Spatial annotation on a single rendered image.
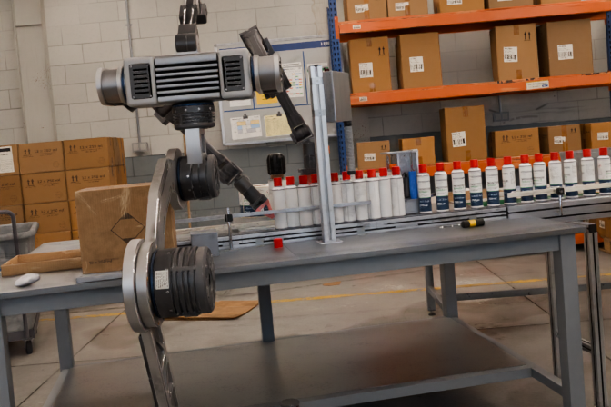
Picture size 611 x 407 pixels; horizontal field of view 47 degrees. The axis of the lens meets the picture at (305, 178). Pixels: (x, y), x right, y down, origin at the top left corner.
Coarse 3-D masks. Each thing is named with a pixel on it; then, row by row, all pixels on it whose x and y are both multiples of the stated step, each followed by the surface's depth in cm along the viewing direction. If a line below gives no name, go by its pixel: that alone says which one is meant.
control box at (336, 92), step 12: (324, 72) 266; (336, 72) 269; (324, 84) 267; (336, 84) 268; (348, 84) 279; (336, 96) 268; (348, 96) 279; (336, 108) 267; (348, 108) 278; (336, 120) 266; (348, 120) 278
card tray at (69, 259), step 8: (16, 256) 275; (24, 256) 277; (32, 256) 278; (40, 256) 278; (48, 256) 279; (56, 256) 279; (64, 256) 280; (72, 256) 280; (80, 256) 281; (8, 264) 261; (16, 264) 252; (24, 264) 253; (32, 264) 253; (40, 264) 254; (48, 264) 254; (56, 264) 255; (64, 264) 255; (72, 264) 256; (80, 264) 256; (8, 272) 252; (16, 272) 253; (24, 272) 253; (32, 272) 254; (40, 272) 254
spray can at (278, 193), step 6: (276, 180) 279; (276, 186) 280; (282, 186) 281; (276, 192) 279; (282, 192) 279; (276, 198) 279; (282, 198) 279; (276, 204) 279; (282, 204) 279; (276, 216) 280; (282, 216) 279; (276, 222) 280; (282, 222) 279; (276, 228) 280; (282, 228) 279
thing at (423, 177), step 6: (420, 168) 290; (420, 174) 290; (426, 174) 290; (420, 180) 290; (426, 180) 290; (420, 186) 290; (426, 186) 290; (420, 192) 290; (426, 192) 290; (420, 198) 291; (426, 198) 290; (420, 204) 291; (426, 204) 290; (420, 210) 292; (426, 210) 290
